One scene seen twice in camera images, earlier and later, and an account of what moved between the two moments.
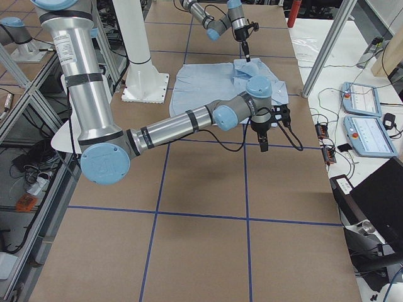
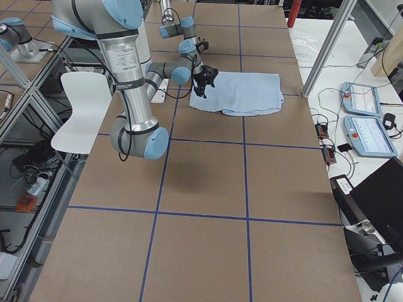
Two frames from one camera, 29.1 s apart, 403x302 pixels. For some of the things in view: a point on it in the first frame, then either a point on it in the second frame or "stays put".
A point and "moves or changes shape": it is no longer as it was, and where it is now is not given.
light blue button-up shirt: [196, 85] moves or changes shape
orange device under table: [25, 203] stays put
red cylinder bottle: [295, 5] stays put
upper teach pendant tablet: [361, 99] stays put
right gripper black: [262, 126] to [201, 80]
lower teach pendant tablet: [368, 136] stays put
